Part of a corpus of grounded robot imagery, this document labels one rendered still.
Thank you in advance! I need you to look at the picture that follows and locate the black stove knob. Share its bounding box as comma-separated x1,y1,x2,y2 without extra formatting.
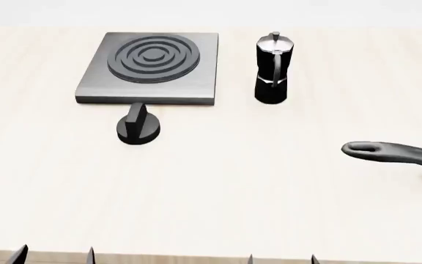
116,102,162,146

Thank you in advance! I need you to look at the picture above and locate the grey square stove plate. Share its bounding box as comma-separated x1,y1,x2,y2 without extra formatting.
75,32,220,106

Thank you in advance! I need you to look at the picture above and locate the black moka pot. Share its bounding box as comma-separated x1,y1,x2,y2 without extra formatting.
253,31,295,106

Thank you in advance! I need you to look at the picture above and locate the black frying pan handle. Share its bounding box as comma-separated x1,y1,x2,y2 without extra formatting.
341,128,422,178

